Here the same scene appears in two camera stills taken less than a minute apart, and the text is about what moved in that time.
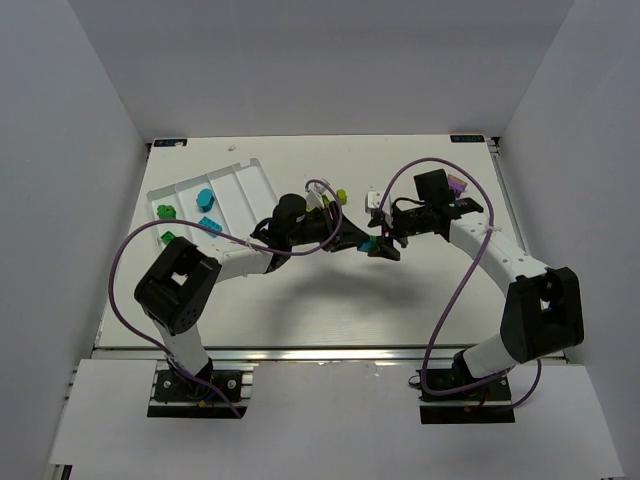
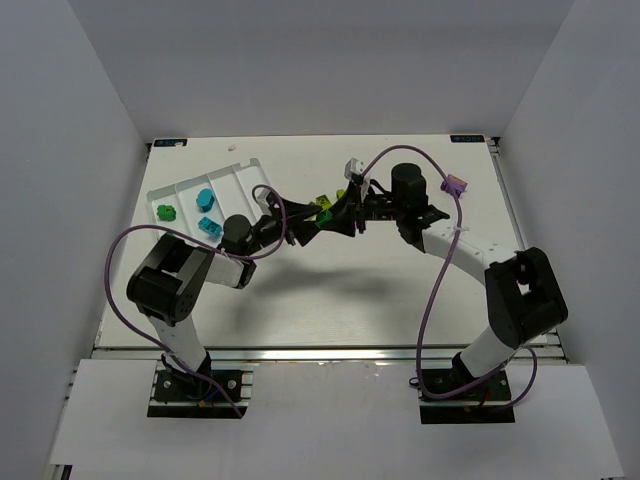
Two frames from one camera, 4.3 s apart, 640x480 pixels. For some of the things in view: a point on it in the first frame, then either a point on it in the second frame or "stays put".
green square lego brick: (166, 212) stays put
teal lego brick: (210, 224) stays put
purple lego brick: (456, 185) stays put
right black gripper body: (396, 225) to (360, 210)
